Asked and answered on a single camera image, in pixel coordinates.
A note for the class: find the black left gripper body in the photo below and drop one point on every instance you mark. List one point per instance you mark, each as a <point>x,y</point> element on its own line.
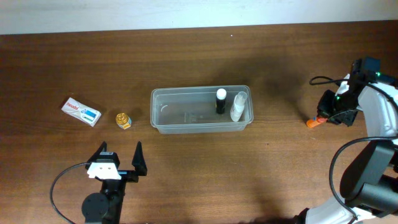
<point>128,175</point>

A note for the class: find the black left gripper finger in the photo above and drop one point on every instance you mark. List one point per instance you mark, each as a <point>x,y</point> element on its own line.
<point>97,157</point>
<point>138,161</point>

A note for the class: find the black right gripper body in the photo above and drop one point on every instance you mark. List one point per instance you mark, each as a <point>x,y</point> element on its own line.
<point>333,115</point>

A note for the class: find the orange Redoxon tube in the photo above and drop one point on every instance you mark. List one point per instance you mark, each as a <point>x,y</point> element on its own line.
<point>311,123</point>

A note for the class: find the white Panadol box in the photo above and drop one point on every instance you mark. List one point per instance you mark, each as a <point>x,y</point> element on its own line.
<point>82,112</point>

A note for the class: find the black bottle white cap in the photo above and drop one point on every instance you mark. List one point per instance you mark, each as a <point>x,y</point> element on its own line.
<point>220,100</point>

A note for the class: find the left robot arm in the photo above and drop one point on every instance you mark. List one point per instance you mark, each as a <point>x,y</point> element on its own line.
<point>106,205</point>

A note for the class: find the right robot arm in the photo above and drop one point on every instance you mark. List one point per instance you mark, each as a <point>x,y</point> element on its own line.
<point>365,192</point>

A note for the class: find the clear plastic container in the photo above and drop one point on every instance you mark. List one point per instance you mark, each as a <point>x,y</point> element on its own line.
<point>187,110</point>

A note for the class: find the small gold-lid balm jar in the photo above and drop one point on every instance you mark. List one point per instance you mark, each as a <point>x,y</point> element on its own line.
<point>123,120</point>

